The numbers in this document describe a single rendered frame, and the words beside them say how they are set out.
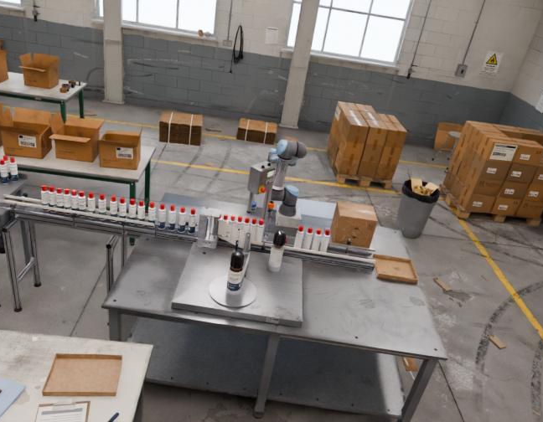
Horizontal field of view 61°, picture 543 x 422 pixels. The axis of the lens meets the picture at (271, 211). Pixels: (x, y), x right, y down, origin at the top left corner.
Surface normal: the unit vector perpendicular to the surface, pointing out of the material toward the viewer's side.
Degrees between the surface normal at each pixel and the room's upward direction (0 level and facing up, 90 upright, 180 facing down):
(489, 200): 87
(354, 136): 91
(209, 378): 1
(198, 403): 0
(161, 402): 0
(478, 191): 92
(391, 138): 90
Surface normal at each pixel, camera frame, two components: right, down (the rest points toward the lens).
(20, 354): 0.15, -0.86
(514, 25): 0.01, 0.49
